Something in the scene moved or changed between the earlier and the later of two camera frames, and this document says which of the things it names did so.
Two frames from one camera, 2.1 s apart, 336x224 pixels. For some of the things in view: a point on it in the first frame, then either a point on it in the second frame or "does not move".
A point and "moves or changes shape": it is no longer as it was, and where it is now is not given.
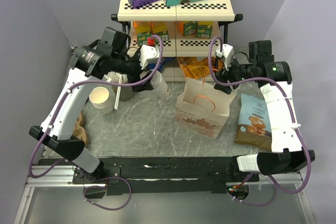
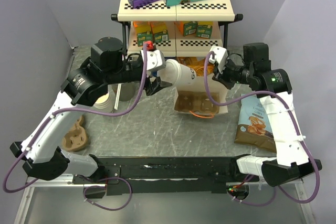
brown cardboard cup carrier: x=79 y=131 does not move
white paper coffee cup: x=160 y=89 -> x=187 y=75
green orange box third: x=188 y=28 does not move
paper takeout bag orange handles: x=202 y=109 moves or changes shape
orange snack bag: x=198 y=67 does not move
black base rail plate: x=163 y=176 does not move
